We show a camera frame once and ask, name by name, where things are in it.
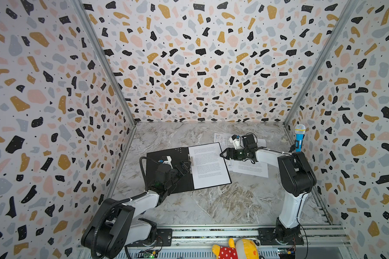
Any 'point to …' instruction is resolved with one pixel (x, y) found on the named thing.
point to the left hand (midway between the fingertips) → (188, 164)
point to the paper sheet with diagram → (223, 140)
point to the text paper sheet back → (248, 167)
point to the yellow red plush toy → (244, 249)
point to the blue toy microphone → (300, 130)
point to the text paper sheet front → (208, 165)
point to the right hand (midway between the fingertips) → (222, 152)
